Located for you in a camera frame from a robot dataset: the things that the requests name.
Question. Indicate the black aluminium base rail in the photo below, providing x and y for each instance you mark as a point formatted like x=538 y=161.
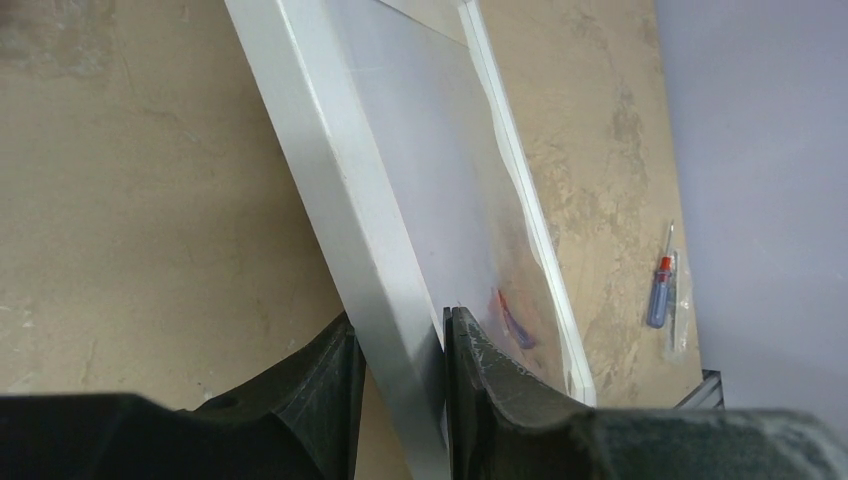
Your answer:
x=707 y=395

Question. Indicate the clear plastic screwdriver packaging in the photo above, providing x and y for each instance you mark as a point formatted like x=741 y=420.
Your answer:
x=680 y=310

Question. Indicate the blue handled screwdriver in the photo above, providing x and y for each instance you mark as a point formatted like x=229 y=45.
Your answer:
x=658 y=302

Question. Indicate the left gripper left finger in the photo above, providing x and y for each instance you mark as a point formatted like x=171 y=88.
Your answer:
x=299 y=419

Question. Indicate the white picture frame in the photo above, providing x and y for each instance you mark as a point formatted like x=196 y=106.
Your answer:
x=396 y=126

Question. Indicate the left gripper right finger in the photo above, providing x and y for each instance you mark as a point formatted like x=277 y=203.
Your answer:
x=503 y=421

